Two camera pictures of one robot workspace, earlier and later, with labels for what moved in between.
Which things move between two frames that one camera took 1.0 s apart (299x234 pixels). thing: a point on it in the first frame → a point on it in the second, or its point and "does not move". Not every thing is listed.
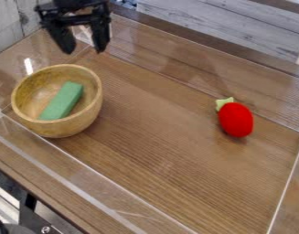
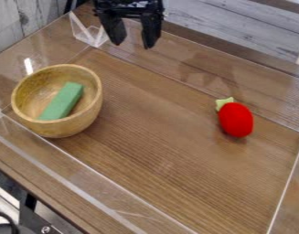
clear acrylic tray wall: x=70 y=184 does not move
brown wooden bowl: x=34 y=92 does not move
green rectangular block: x=63 y=101 does not move
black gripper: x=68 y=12 → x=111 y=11
